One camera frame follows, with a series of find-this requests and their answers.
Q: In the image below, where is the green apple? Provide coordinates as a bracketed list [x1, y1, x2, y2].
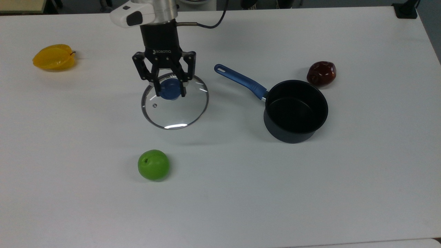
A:
[137, 149, 170, 182]

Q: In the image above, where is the yellow starfruit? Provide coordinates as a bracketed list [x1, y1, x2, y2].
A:
[32, 44, 76, 71]

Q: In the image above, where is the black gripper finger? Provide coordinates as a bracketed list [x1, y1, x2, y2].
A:
[132, 52, 162, 97]
[172, 51, 197, 97]

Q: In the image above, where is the dark red wax apple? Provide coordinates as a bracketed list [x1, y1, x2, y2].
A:
[306, 61, 337, 87]

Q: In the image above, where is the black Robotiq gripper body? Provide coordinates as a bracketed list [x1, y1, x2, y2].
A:
[140, 23, 185, 72]

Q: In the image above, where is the black pole clamp base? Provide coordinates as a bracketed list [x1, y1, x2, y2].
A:
[392, 0, 420, 19]

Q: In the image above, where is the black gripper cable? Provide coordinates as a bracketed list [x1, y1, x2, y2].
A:
[176, 0, 229, 29]

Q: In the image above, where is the dark blue saucepan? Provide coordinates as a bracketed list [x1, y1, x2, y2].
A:
[214, 64, 329, 144]

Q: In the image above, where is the glass lid with blue knob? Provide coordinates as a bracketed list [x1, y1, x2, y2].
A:
[141, 72, 210, 130]

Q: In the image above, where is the light wooden board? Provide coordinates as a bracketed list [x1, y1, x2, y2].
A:
[0, 0, 47, 14]

